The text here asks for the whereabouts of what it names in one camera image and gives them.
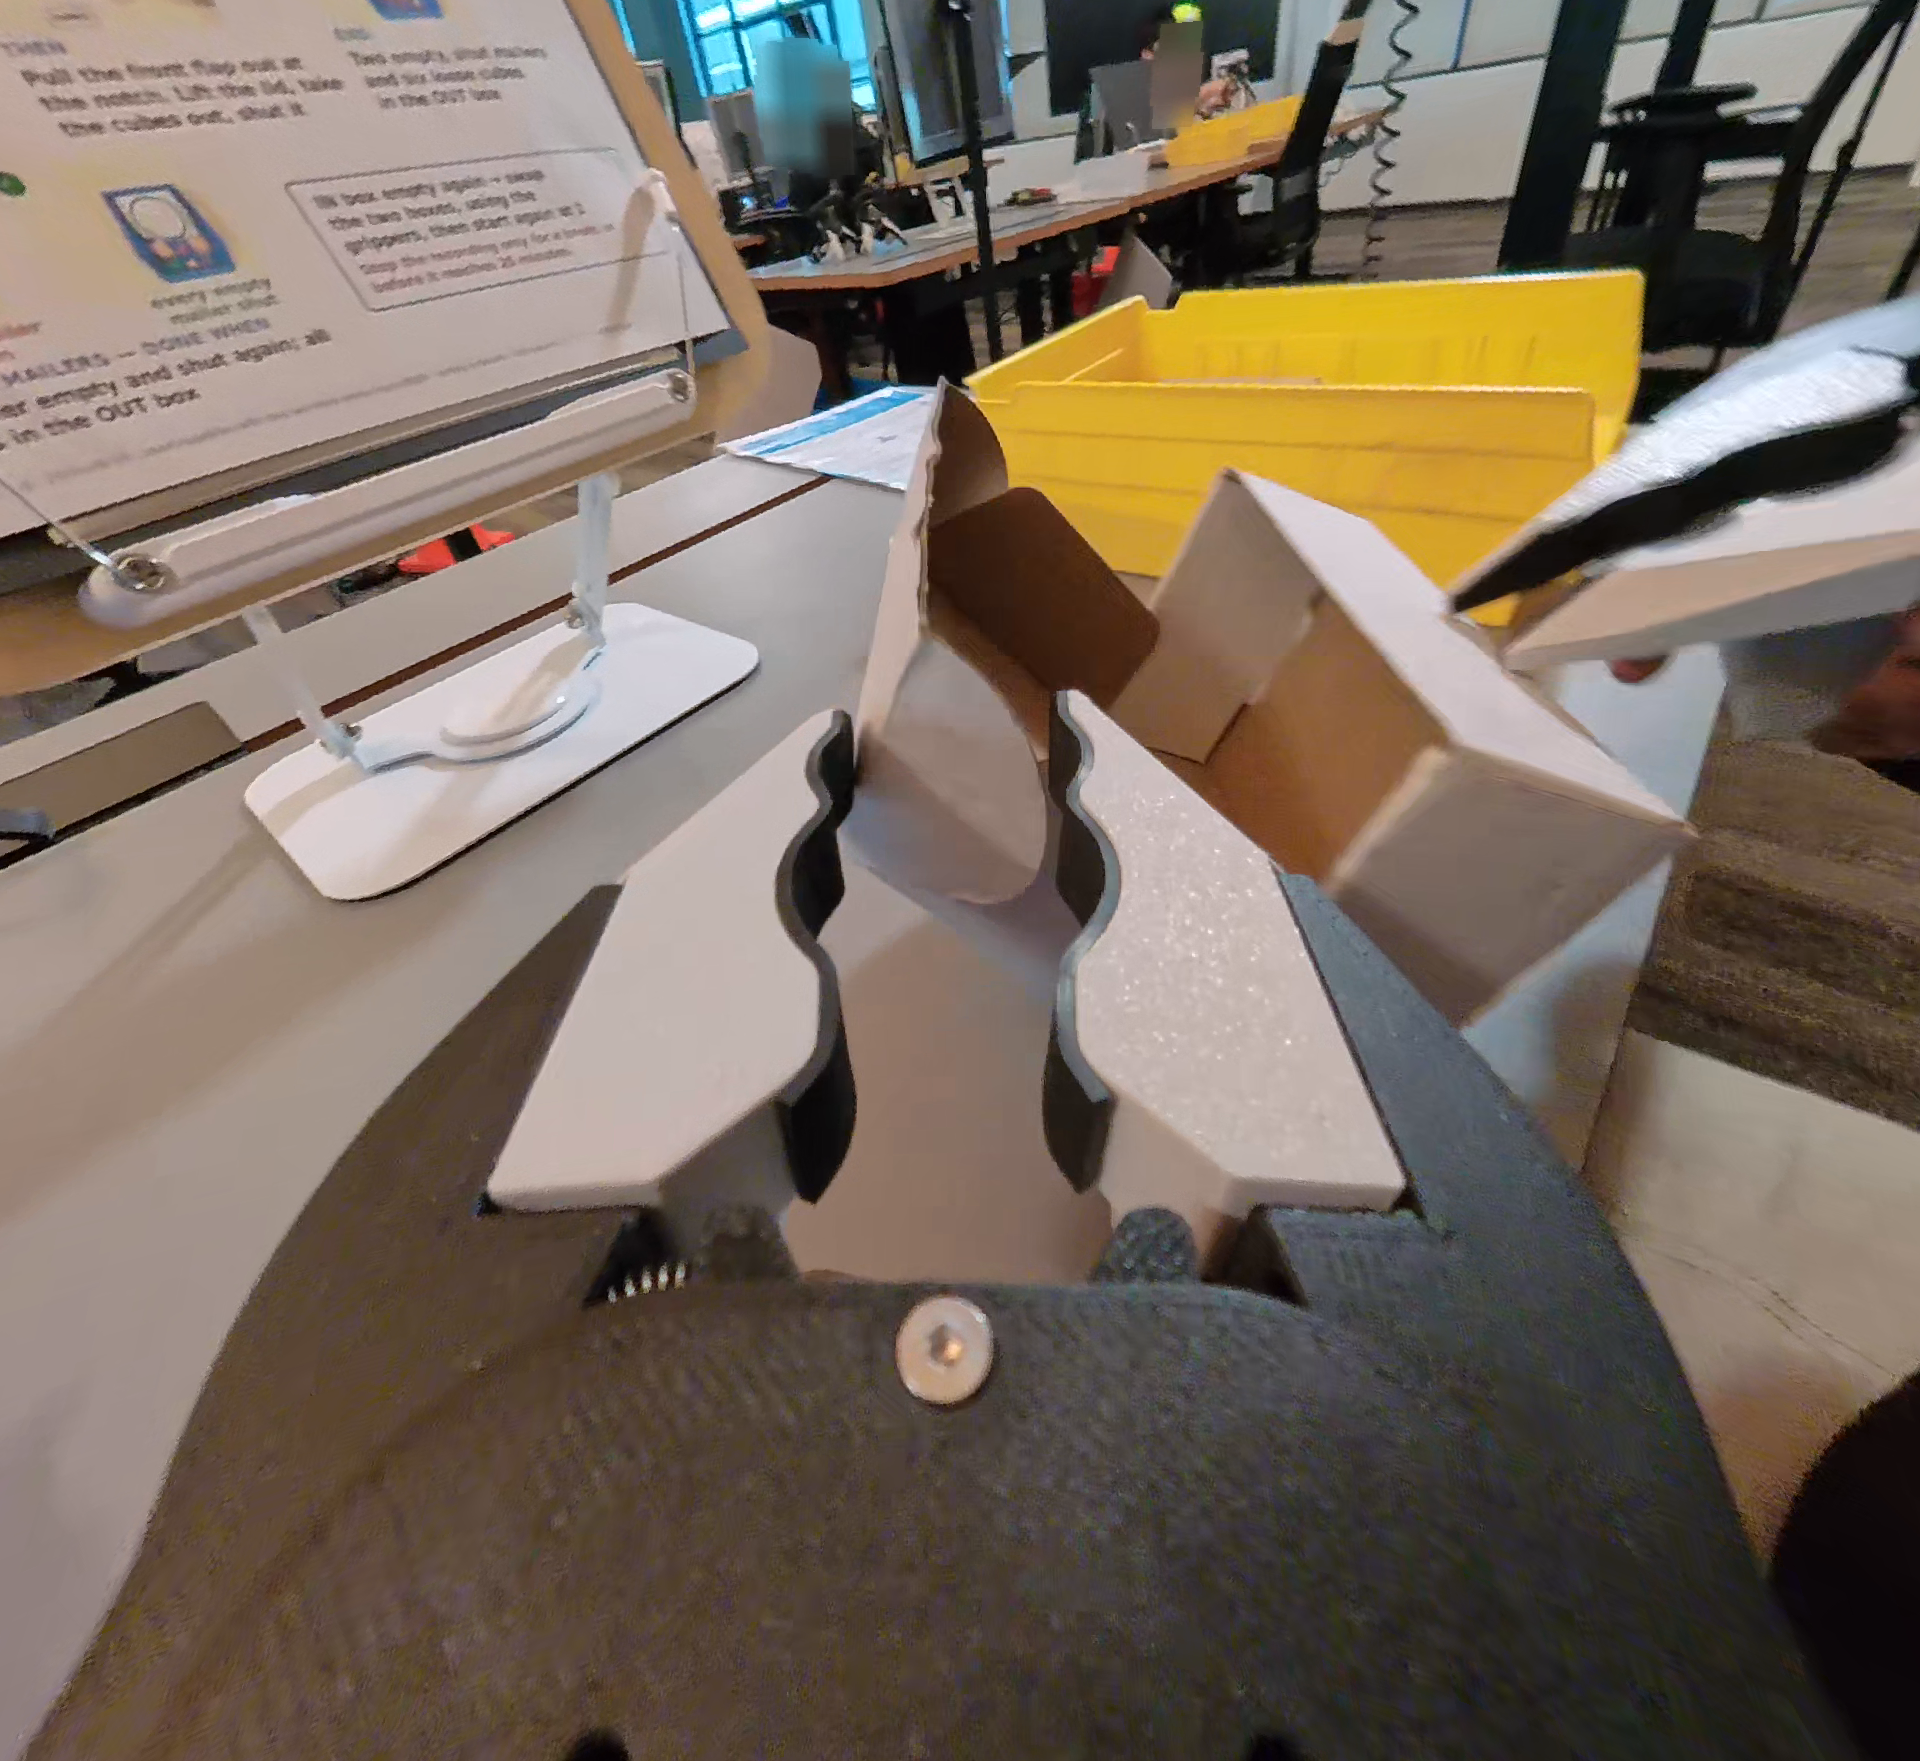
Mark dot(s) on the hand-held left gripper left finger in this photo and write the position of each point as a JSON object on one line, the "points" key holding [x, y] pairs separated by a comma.
{"points": [[677, 1042]]}

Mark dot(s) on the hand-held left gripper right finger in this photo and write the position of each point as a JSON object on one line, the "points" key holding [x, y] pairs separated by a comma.
{"points": [[1230, 1042]]}

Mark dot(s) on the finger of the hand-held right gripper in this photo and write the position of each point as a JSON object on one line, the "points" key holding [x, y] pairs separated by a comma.
{"points": [[1799, 387], [1725, 584]]}

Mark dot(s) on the white cardboard mailer box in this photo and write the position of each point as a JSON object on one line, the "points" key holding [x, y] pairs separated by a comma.
{"points": [[1350, 741]]}

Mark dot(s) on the grey desk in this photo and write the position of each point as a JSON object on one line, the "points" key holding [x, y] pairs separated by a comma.
{"points": [[150, 1042]]}

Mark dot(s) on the person's right hand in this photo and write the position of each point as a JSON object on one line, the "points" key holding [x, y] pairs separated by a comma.
{"points": [[1883, 704]]}

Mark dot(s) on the black stool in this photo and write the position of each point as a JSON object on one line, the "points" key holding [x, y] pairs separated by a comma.
{"points": [[1681, 111]]}

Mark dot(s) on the white document stand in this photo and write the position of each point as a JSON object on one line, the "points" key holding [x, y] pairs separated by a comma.
{"points": [[494, 727]]}

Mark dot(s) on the black office chair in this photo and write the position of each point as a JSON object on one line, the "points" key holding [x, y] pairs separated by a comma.
{"points": [[1298, 187]]}

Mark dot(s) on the small yellow plastic bin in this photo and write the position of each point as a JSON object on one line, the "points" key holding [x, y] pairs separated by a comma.
{"points": [[1236, 129]]}

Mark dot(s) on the laminated sheet with blue strip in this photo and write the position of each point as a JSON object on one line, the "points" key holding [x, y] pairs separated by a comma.
{"points": [[834, 434]]}

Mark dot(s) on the person's black sweater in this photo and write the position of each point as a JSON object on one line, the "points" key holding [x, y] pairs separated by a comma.
{"points": [[1860, 1565]]}

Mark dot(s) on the wooden top work table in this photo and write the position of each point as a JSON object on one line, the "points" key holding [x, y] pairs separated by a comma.
{"points": [[975, 238]]}

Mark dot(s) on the printed instruction sheet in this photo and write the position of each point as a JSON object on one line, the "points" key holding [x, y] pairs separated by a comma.
{"points": [[301, 172]]}

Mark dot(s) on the computer monitor on stand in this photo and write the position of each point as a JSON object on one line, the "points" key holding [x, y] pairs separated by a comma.
{"points": [[930, 7]]}

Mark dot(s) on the dark frame standing desk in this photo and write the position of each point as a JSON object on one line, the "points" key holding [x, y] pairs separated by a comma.
{"points": [[1589, 67]]}

